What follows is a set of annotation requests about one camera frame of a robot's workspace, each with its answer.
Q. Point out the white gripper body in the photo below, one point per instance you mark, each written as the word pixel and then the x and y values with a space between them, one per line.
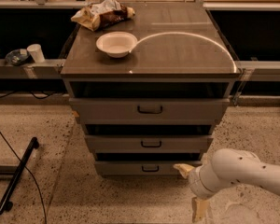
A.
pixel 194 181

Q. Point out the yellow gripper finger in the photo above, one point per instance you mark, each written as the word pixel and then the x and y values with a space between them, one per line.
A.
pixel 199 207
pixel 183 169

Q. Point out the grey bottom drawer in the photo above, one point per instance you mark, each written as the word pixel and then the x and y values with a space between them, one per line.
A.
pixel 136 167

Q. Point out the grey drawer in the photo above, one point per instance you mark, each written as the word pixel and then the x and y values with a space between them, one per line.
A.
pixel 136 167
pixel 148 144
pixel 148 111

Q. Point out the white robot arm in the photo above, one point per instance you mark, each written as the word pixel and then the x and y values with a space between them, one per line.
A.
pixel 228 168

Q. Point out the grey drawer cabinet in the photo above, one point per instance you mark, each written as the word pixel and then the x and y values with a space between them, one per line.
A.
pixel 179 55

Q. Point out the grey middle drawer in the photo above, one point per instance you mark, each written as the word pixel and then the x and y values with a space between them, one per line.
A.
pixel 148 144

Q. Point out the grey top drawer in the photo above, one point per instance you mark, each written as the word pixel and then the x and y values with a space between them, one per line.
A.
pixel 148 111

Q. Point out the white bowl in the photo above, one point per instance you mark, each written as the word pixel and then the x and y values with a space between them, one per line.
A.
pixel 116 44

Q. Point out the crumpled chip bag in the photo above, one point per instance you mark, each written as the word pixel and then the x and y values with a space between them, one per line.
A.
pixel 99 16

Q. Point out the black metal bar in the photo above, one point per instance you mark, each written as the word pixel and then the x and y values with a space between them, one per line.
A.
pixel 5 203

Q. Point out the white paper cup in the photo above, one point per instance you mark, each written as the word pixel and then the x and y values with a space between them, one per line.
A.
pixel 35 51

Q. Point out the dark blue bowl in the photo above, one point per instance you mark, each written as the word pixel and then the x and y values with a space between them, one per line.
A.
pixel 17 57

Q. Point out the grey metal rail shelf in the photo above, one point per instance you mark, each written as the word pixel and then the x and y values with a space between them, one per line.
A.
pixel 49 69

